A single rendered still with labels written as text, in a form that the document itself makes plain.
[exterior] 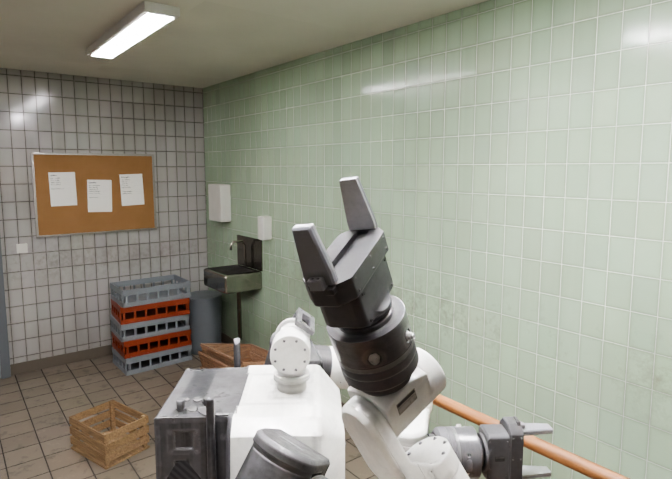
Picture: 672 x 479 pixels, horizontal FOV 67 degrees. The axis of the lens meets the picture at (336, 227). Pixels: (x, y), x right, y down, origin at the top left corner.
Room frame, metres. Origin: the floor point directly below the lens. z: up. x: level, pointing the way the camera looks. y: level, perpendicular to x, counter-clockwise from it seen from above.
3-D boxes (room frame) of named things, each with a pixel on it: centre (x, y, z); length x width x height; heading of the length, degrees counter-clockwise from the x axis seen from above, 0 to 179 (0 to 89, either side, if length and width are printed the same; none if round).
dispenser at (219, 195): (4.95, 1.14, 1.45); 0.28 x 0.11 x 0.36; 38
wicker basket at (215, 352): (3.71, 0.67, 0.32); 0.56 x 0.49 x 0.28; 46
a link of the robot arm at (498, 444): (0.87, -0.27, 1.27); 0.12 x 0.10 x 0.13; 92
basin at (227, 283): (4.48, 0.93, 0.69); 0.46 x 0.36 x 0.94; 38
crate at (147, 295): (4.55, 1.69, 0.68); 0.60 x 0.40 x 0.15; 128
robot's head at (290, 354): (0.85, 0.08, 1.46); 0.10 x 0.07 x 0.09; 3
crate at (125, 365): (4.55, 1.70, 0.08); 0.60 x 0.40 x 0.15; 130
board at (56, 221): (4.69, 2.19, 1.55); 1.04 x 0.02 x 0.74; 128
